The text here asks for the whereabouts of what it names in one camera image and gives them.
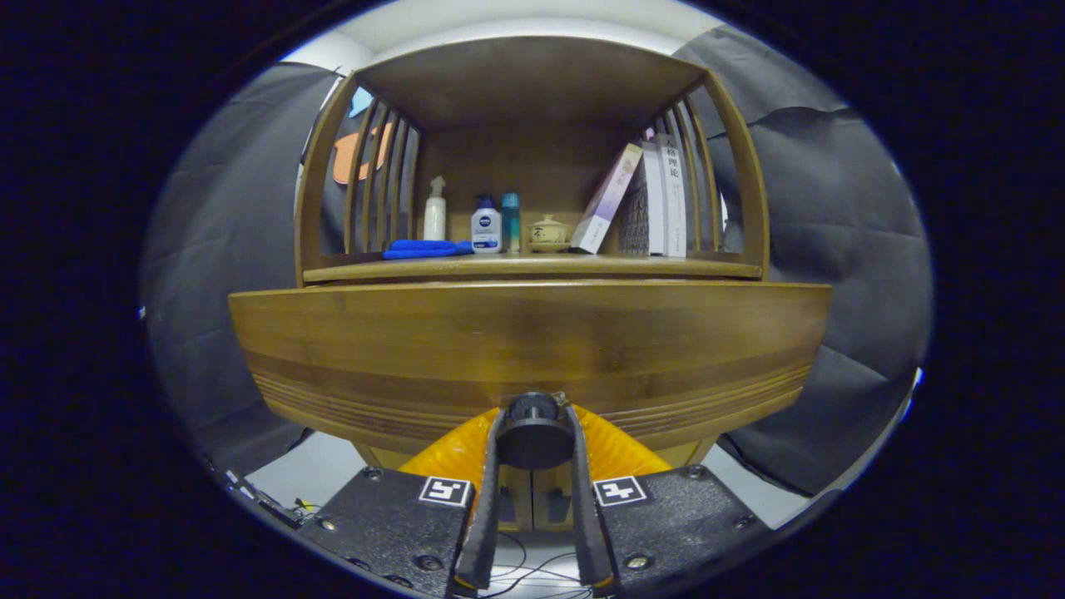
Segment white pump bottle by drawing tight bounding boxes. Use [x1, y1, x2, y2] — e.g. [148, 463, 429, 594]
[424, 176, 448, 242]

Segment wooden cabinet with slatted sides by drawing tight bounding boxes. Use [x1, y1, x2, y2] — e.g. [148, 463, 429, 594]
[294, 35, 770, 533]

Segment black floor cables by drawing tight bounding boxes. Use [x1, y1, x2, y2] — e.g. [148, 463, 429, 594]
[487, 532, 596, 599]

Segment white lotion bottle blue cap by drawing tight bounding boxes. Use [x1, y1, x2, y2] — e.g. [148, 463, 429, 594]
[471, 194, 503, 254]

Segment beige lidded teacup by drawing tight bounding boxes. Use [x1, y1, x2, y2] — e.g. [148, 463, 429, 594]
[526, 214, 573, 253]

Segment wooden countertop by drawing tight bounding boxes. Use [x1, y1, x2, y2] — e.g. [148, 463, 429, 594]
[304, 250, 762, 282]

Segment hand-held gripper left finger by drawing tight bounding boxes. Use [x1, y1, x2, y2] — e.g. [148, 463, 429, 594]
[295, 406, 507, 599]

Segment purple and white book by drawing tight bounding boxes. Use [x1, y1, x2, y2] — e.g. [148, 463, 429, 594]
[570, 143, 644, 255]

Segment wooden drawer with black knob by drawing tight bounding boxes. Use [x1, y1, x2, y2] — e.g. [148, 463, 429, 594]
[229, 280, 833, 472]

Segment teal slim bottle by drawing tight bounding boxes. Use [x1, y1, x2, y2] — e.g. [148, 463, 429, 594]
[501, 192, 522, 254]

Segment dark patterned book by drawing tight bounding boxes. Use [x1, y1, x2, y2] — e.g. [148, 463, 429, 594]
[617, 158, 651, 255]

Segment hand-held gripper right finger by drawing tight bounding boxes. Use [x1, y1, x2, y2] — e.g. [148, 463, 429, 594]
[567, 404, 775, 599]

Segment blue folded cloth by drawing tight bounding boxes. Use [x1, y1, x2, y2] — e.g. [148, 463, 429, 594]
[383, 239, 475, 260]

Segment wooden cabinet door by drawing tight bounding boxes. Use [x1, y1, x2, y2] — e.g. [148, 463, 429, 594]
[499, 470, 533, 531]
[533, 470, 575, 531]

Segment plain white book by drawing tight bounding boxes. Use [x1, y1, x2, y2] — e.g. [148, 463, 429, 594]
[641, 140, 668, 256]

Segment white book with black lettering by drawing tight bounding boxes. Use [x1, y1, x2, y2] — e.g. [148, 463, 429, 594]
[657, 133, 689, 258]

